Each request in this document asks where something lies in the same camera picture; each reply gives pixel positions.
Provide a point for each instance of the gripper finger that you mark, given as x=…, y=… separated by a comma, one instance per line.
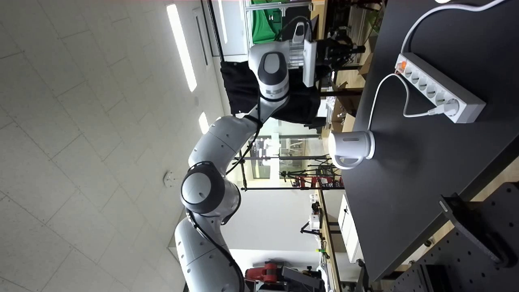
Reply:
x=350, y=50
x=344, y=41

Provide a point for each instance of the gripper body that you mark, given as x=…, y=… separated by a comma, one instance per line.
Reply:
x=326, y=52

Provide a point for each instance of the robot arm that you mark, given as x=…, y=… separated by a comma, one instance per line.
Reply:
x=221, y=142

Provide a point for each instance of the white grey power strip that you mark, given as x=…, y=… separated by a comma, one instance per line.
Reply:
x=440, y=87

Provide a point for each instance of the stack of cardboard boxes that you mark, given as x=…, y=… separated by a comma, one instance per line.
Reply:
x=344, y=111

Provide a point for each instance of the green cloth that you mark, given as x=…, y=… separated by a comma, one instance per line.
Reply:
x=263, y=26

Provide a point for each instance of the black cloth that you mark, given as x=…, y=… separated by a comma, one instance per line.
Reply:
x=243, y=87

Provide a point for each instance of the white electric kettle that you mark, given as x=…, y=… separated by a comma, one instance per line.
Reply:
x=350, y=146

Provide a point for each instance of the short ceiling light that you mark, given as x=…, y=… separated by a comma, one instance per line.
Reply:
x=203, y=123

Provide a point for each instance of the long ceiling light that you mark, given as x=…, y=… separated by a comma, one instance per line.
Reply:
x=181, y=46

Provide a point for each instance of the white cabinet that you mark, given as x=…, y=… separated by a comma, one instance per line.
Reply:
x=349, y=229

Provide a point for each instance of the round smoke detector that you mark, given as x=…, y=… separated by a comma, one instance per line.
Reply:
x=170, y=179

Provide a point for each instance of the red machine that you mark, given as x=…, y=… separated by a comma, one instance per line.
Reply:
x=263, y=272

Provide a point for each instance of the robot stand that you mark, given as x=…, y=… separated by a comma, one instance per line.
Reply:
x=466, y=259

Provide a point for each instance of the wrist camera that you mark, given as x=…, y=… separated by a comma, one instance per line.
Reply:
x=310, y=61

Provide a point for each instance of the camera on tripod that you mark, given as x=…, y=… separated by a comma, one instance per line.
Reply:
x=312, y=176

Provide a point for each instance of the black clamp bracket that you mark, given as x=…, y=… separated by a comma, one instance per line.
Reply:
x=474, y=227

